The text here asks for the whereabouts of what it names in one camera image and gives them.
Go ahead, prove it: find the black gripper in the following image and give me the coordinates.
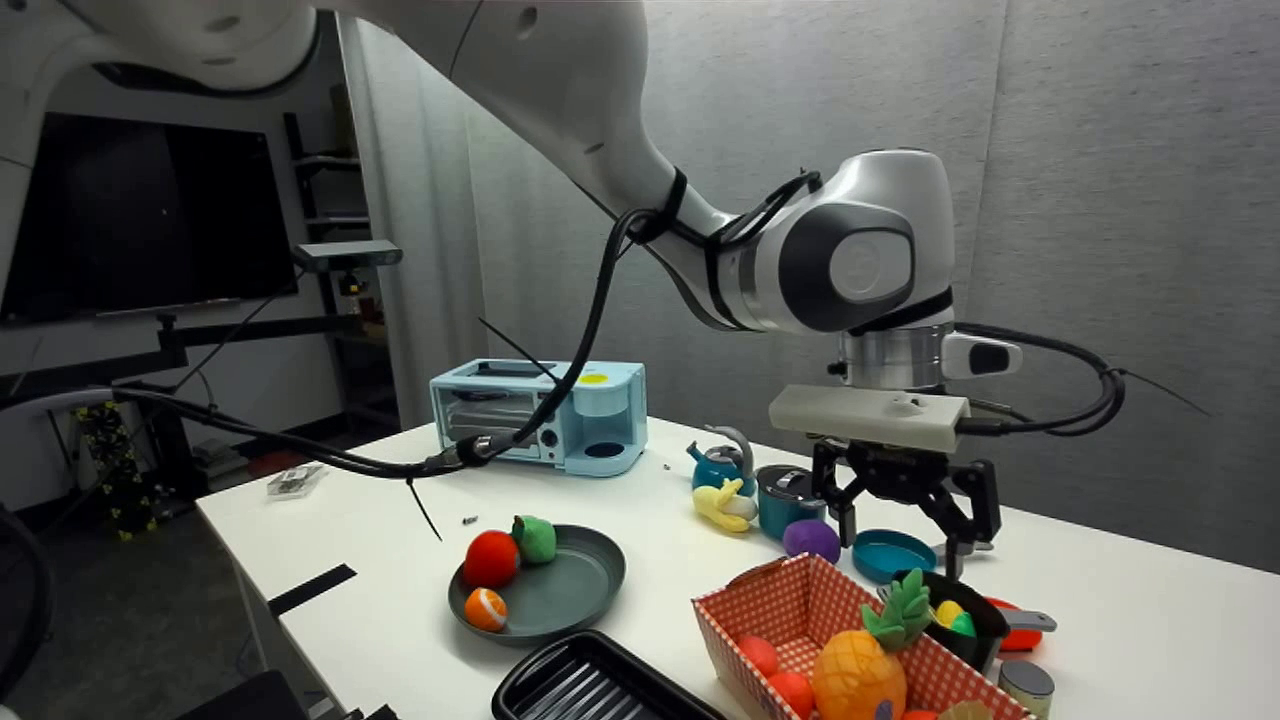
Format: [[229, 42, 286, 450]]
[[808, 437, 1005, 581]]

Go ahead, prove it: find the orange pineapple plush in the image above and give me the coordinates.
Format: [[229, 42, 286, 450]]
[[811, 568, 935, 720]]

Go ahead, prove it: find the red checkered basket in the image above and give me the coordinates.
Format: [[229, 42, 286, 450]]
[[692, 554, 1031, 720]]

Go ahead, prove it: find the dark grey round plate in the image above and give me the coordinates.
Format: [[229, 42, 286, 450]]
[[445, 522, 628, 646]]

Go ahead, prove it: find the teal toy frying pan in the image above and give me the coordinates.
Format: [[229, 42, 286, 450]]
[[848, 525, 946, 590]]

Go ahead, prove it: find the yellow corn plush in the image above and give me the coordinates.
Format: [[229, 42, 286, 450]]
[[932, 595, 980, 639]]

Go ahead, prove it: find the teal toy pot with lid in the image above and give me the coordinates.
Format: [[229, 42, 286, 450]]
[[753, 459, 828, 546]]

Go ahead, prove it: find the black toy pot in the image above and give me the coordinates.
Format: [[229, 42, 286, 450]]
[[918, 573, 1059, 673]]

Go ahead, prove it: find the yellow banana plush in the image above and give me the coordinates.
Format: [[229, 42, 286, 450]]
[[687, 476, 762, 540]]

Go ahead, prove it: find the teal toy kettle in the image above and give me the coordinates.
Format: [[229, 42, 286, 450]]
[[684, 430, 762, 496]]

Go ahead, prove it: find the small orange fruit plush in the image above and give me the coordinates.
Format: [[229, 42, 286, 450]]
[[768, 665, 822, 720], [735, 631, 786, 682]]

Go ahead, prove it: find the small toy can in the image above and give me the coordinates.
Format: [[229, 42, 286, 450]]
[[997, 657, 1059, 720]]

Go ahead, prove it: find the black rectangular tray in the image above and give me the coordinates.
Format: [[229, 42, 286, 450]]
[[488, 630, 732, 720]]

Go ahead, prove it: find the green pear plush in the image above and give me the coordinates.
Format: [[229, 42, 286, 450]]
[[510, 512, 566, 568]]

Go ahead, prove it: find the light blue toy toaster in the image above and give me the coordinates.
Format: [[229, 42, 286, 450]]
[[429, 357, 653, 482]]

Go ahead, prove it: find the red apple plush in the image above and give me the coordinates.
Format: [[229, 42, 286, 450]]
[[461, 527, 524, 594]]

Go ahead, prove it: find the orange slice plush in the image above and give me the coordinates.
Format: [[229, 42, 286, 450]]
[[461, 586, 517, 637]]

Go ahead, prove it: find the black flat strip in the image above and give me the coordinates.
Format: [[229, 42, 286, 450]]
[[266, 560, 359, 617]]

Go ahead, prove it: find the small flowering plant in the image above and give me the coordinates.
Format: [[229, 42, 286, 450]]
[[67, 398, 168, 540]]

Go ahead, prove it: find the black monitor screen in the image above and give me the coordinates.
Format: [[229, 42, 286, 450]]
[[0, 112, 301, 330]]

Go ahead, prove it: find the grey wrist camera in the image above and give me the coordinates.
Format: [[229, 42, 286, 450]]
[[764, 381, 969, 456]]

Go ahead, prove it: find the black looped wrist cable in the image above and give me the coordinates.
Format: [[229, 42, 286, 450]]
[[949, 321, 1133, 442]]

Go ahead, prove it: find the long black cable bundle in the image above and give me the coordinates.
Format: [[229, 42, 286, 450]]
[[113, 166, 833, 485]]

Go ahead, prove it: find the grey stereo camera bar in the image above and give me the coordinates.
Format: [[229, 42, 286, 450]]
[[291, 236, 404, 276]]

